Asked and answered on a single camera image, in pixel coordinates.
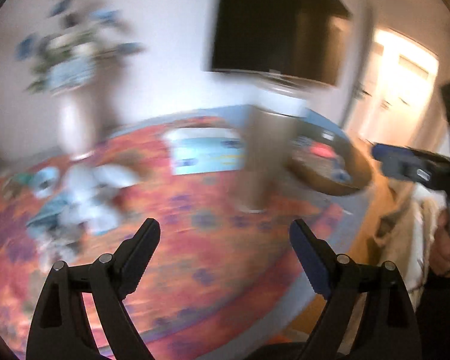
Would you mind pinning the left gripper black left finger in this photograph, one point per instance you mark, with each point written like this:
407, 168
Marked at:
60, 327

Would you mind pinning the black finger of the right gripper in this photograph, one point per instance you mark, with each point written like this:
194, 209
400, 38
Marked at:
388, 153
407, 169

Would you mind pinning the blue white tissue pack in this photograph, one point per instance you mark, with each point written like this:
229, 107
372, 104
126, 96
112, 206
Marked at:
197, 150

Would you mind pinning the light blue plush toy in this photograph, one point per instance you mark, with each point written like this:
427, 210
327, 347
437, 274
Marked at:
90, 191

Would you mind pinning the floral woven table cloth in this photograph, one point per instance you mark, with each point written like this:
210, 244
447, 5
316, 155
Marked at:
216, 271

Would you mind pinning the black wall television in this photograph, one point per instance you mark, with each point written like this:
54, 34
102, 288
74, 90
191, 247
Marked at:
296, 40

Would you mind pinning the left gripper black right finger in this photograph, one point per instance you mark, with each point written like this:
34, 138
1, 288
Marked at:
388, 327

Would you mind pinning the brown paper bag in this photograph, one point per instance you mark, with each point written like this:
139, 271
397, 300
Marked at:
268, 137

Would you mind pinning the wooden storage bowl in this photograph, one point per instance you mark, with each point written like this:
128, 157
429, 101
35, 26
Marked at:
328, 162

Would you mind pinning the teal blue cloth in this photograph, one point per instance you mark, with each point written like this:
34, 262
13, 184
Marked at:
48, 209

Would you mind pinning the white ribbed ceramic vase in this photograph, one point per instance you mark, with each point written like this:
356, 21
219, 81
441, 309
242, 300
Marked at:
80, 128

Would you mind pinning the green fuzzy ball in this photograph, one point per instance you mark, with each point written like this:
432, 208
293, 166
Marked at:
20, 180

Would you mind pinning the blue artificial flowers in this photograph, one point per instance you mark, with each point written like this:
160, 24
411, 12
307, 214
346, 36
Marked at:
70, 59

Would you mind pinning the person's right hand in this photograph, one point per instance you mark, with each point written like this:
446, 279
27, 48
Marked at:
439, 259

